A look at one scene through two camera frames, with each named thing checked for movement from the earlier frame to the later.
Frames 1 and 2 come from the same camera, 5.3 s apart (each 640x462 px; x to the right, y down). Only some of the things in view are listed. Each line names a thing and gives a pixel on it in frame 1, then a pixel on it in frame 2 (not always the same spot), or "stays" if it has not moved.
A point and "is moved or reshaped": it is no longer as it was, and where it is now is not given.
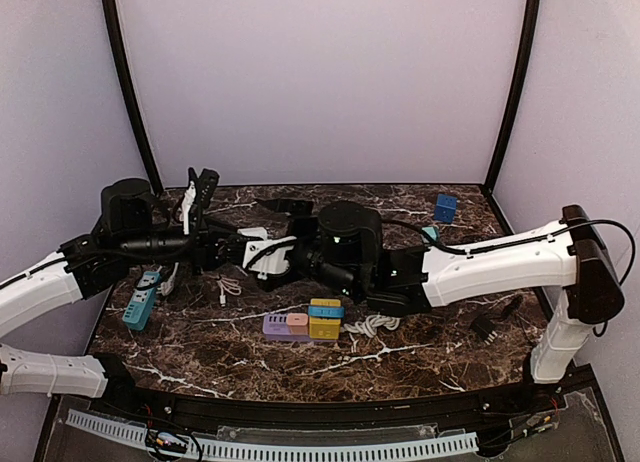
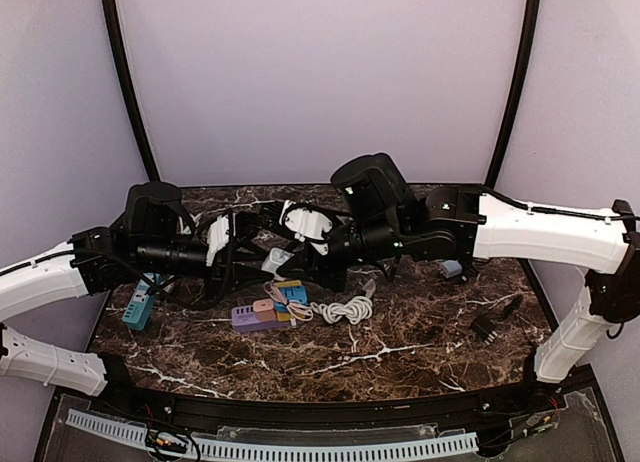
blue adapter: [326, 311] is moved or reshaped
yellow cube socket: [324, 327] to [286, 316]
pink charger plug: [298, 323] to [264, 309]
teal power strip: [140, 307] stays
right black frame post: [533, 0] stays
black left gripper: [208, 247] to [228, 252]
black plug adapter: [483, 327] stays
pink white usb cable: [231, 286] is moved or reshaped
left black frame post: [128, 84] stays
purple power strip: [277, 329] to [244, 319]
